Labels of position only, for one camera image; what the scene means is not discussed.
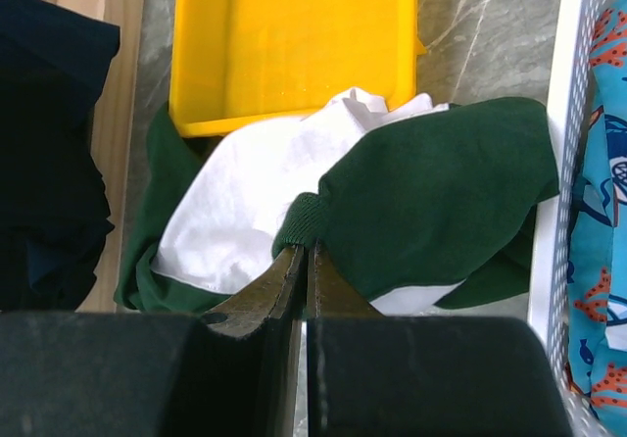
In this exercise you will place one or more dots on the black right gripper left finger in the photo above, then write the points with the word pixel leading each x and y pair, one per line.
pixel 231 371

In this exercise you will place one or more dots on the yellow plastic tray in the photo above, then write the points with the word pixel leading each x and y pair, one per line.
pixel 239 61

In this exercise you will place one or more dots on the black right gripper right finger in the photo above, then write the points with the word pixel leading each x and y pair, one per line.
pixel 376 375

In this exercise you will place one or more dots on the wooden clothes rack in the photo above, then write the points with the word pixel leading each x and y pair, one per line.
pixel 111 134

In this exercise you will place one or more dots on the green and white t shirt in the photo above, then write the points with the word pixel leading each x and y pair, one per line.
pixel 428 205

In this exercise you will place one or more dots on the dark navy t shirt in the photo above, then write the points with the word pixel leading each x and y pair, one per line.
pixel 38 36

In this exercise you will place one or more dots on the black daisy t shirt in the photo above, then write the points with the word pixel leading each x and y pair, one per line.
pixel 54 212

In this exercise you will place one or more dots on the blue shark print cloth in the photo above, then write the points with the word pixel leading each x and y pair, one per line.
pixel 596 275

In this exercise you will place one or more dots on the white plastic basket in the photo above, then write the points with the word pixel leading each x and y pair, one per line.
pixel 571 93

